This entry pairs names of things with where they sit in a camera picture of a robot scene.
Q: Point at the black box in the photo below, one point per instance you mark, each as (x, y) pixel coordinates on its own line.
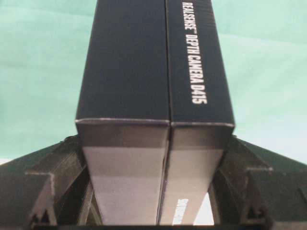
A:
(154, 113)

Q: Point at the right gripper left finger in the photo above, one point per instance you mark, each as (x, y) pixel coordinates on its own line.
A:
(49, 187)

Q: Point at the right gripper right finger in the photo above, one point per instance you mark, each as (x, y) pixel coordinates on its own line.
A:
(257, 189)

